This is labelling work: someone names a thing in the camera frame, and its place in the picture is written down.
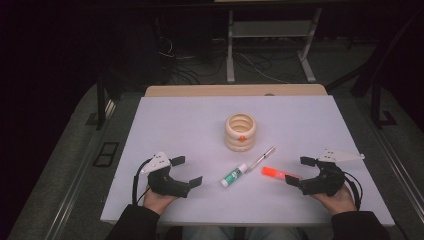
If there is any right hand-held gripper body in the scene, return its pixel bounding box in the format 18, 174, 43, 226
297, 148, 366, 198

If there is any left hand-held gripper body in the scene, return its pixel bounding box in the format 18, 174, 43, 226
139, 152, 193, 199

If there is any orange highlighter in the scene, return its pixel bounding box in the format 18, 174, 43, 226
260, 166, 301, 181

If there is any silver pen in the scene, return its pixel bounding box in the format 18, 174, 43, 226
245, 145, 277, 174

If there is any white and green glue stick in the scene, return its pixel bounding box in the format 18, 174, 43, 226
219, 162, 250, 189

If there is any cream ringed pen holder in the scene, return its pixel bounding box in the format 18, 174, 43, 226
224, 113, 257, 153

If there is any person's left hand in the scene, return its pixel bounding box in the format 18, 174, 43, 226
143, 185, 180, 216

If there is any person's right hand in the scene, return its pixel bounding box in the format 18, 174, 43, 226
311, 184, 358, 216

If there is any white metal stand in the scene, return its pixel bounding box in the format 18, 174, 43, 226
225, 8, 323, 84

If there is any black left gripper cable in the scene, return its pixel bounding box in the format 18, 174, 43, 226
131, 158, 153, 206

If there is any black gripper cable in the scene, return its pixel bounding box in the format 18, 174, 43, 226
131, 158, 153, 206
343, 170, 365, 212

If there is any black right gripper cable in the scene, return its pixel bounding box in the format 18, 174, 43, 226
343, 170, 365, 212

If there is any tangle of black floor cables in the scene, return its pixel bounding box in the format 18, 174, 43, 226
156, 33, 278, 85

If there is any black metal frame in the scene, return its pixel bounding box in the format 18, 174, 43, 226
84, 73, 118, 132
324, 9, 424, 130

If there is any white floor cable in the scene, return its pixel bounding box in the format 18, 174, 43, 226
237, 52, 289, 84

